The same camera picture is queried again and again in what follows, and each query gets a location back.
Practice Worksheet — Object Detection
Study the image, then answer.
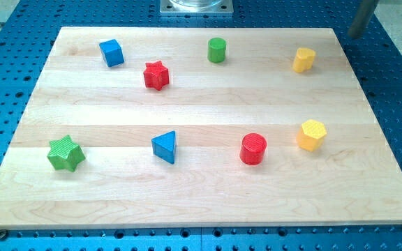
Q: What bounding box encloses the red cylinder block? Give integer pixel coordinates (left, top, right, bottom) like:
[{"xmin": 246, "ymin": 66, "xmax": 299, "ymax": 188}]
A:
[{"xmin": 239, "ymin": 133, "xmax": 267, "ymax": 165}]

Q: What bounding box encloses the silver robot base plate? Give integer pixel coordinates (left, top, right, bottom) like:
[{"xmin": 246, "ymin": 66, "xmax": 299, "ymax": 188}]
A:
[{"xmin": 160, "ymin": 0, "xmax": 234, "ymax": 14}]

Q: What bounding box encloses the red star block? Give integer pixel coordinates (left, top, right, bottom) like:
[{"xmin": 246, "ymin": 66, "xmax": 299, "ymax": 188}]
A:
[{"xmin": 143, "ymin": 61, "xmax": 170, "ymax": 91}]

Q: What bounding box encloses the light wooden board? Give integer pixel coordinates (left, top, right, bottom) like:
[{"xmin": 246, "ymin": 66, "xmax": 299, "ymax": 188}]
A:
[{"xmin": 0, "ymin": 27, "xmax": 402, "ymax": 229}]

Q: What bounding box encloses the green star block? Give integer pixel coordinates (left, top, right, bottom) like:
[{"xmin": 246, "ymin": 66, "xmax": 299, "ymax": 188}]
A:
[{"xmin": 47, "ymin": 135, "xmax": 85, "ymax": 172}]

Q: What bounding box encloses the blue triangle block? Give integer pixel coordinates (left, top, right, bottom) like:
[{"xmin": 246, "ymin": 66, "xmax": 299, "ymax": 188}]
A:
[{"xmin": 151, "ymin": 131, "xmax": 176, "ymax": 164}]

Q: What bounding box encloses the green cylinder block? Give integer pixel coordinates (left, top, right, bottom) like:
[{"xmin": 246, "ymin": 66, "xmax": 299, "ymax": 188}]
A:
[{"xmin": 207, "ymin": 38, "xmax": 227, "ymax": 63}]

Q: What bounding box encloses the blue cube block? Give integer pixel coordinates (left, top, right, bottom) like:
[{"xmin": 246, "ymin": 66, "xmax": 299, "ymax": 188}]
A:
[{"xmin": 99, "ymin": 39, "xmax": 124, "ymax": 68}]

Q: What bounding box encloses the yellow hexagon block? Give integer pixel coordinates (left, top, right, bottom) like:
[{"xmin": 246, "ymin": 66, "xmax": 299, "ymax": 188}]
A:
[{"xmin": 296, "ymin": 119, "xmax": 327, "ymax": 152}]

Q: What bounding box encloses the grey metal pusher rod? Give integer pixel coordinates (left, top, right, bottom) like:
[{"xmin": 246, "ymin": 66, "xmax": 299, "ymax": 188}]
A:
[{"xmin": 347, "ymin": 0, "xmax": 380, "ymax": 39}]

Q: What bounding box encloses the yellow heart block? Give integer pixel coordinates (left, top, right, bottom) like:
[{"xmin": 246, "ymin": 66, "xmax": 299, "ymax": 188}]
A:
[{"xmin": 292, "ymin": 47, "xmax": 316, "ymax": 73}]

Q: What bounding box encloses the left board clamp screw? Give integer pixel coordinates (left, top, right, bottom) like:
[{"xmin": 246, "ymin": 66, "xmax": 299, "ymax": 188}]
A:
[{"xmin": 0, "ymin": 229, "xmax": 9, "ymax": 241}]

